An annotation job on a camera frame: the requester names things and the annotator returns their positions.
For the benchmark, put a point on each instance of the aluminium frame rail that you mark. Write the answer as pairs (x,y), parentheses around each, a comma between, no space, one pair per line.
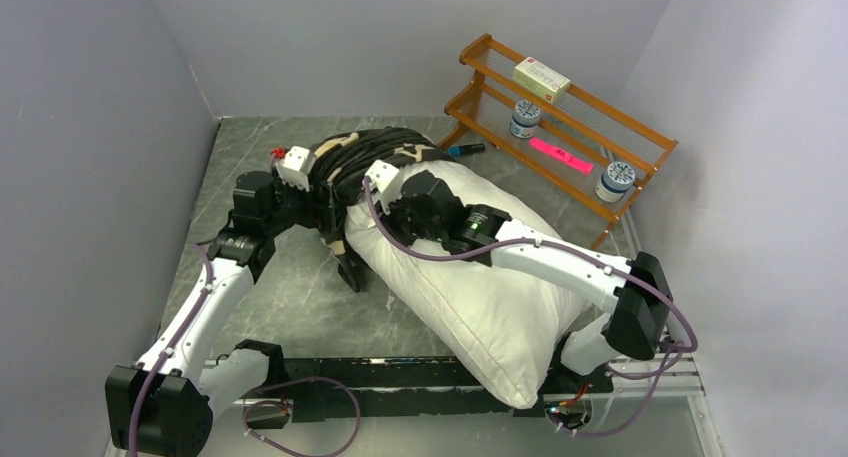
(318,399)

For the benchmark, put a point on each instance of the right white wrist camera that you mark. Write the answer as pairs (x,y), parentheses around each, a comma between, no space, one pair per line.
(385,182)

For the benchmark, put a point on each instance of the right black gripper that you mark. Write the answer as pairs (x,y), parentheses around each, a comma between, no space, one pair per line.
(390,221)

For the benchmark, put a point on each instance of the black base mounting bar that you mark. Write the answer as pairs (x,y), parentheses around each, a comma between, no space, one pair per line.
(441,385)

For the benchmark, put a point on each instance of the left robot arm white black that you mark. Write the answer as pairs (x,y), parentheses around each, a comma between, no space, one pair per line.
(199,308)

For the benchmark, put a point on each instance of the white pillow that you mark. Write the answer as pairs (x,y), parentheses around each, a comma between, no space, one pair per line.
(501,324)

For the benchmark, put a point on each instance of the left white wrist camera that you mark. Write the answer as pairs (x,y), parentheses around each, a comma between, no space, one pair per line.
(293,166)

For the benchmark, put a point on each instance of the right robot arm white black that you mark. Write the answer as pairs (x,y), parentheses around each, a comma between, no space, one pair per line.
(422,217)

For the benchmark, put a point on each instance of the white jar blue lid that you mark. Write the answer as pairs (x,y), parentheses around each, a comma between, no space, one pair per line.
(525,119)
(615,181)

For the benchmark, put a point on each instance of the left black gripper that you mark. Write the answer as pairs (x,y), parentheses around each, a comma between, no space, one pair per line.
(323,217)

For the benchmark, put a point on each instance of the white cardboard box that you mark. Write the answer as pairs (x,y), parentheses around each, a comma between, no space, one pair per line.
(541,80)

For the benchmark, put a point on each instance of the blue marker pen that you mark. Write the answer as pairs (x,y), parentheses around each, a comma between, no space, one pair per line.
(466,150)

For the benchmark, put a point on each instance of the pink flat plastic item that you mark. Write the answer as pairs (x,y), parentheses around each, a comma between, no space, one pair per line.
(561,156)

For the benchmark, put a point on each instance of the black pillowcase with beige flowers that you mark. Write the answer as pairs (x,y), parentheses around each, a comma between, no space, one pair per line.
(343,160)

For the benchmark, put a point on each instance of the wooden two-tier shelf rack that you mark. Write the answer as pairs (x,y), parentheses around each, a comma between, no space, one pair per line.
(578,122)

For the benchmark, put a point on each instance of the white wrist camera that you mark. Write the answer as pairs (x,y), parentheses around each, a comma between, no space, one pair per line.
(293,166)
(385,182)

